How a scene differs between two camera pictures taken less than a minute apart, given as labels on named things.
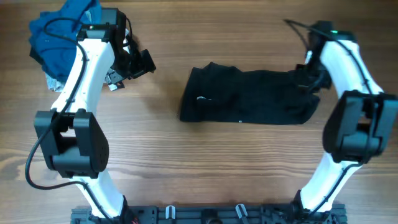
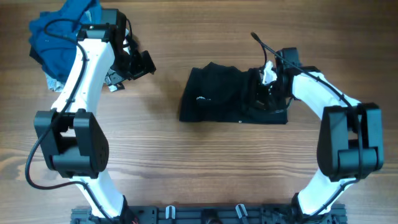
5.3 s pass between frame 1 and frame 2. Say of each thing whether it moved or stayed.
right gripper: moved
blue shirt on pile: stayed
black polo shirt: stayed
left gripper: stayed
